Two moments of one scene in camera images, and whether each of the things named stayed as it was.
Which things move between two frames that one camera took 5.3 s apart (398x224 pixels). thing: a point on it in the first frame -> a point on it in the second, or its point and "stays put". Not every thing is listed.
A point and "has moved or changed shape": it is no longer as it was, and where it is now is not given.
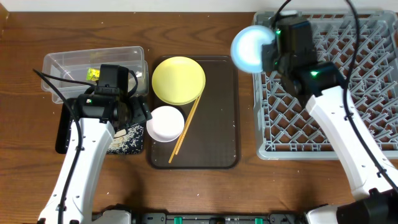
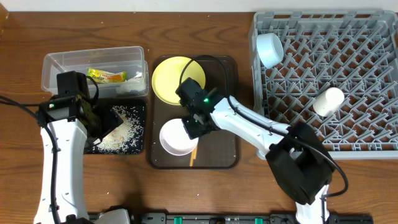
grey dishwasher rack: [364, 45] stays put
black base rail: [218, 218] stays put
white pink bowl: [166, 124] -> [175, 138]
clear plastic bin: [67, 75] stays put
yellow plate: [178, 80] stays put
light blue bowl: [246, 47] has moved or changed shape
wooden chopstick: [170, 160] -> [191, 163]
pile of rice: [127, 140] stays put
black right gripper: [268, 51] -> [193, 132]
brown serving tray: [211, 138] stays put
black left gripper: [137, 109] -> [104, 123]
